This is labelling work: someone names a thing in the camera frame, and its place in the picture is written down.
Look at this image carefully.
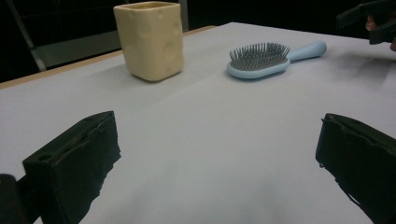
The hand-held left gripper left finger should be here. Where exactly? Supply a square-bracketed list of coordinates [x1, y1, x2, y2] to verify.
[21, 110, 122, 224]

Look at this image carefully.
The cream yellow ceramic cup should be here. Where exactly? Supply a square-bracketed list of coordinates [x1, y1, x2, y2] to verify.
[113, 1, 185, 83]

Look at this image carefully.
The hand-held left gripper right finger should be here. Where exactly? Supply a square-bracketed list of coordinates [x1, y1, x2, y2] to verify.
[315, 113, 396, 224]

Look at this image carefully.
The light blue hairbrush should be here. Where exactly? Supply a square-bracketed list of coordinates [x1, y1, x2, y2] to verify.
[226, 39, 328, 80]

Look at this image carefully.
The grey metal post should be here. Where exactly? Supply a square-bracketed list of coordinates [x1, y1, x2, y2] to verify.
[177, 0, 190, 33]

